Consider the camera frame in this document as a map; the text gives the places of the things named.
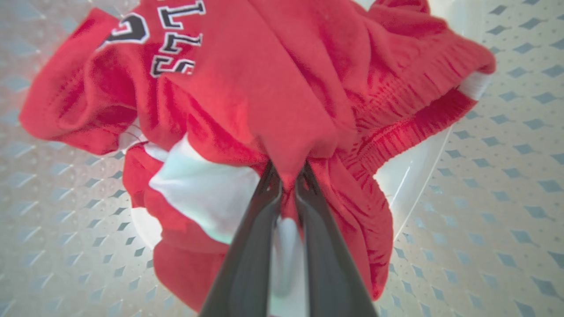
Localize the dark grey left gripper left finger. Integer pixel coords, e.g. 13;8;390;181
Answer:
198;160;283;317

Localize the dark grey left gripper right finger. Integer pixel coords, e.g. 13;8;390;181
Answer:
294;159;379;317

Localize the red basketball jersey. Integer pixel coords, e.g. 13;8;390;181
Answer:
19;0;497;314

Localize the white perforated laundry basket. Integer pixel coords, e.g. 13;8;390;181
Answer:
0;0;564;317

